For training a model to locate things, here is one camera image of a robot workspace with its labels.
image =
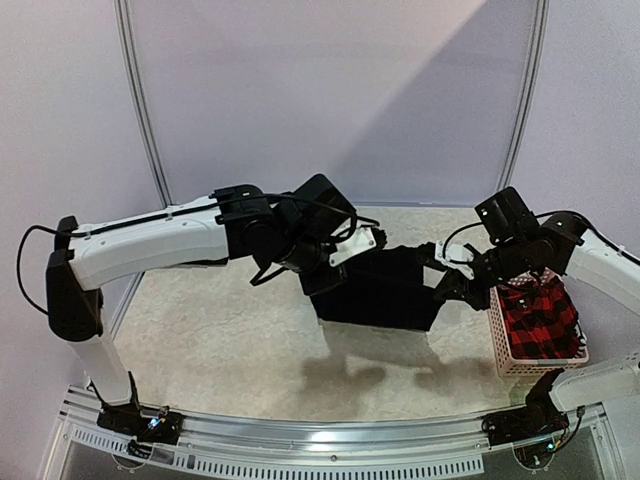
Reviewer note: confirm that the aluminium front rail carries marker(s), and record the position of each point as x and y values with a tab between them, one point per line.
223	447

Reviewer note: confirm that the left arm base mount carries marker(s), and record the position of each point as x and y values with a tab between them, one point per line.
164	427

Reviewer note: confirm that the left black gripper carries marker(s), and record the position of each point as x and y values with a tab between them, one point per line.
315	283

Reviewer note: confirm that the right aluminium corner post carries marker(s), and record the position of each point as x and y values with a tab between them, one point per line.
526	94

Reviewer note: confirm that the red black plaid shirt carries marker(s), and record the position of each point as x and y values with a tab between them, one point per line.
541	320

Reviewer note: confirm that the black garment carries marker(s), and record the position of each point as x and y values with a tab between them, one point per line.
384	289

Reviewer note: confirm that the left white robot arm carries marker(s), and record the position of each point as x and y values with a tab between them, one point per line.
293	231

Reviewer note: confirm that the pink perforated laundry basket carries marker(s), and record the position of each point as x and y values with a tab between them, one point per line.
506	364

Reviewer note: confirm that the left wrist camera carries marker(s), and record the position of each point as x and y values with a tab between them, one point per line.
365	238

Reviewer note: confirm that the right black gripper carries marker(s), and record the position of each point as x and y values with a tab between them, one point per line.
479	295

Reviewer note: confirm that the aluminium corner post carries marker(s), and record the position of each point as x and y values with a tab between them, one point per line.
133	74
526	94

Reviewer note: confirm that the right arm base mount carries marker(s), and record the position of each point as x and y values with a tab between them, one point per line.
538	416

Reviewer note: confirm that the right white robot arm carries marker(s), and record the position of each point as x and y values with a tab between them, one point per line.
567	244

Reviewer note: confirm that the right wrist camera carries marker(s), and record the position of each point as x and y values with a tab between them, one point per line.
437	256

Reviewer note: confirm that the left aluminium corner post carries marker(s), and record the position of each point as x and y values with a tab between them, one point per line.
133	74

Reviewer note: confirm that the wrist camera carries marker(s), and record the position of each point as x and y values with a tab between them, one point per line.
437	256
365	238

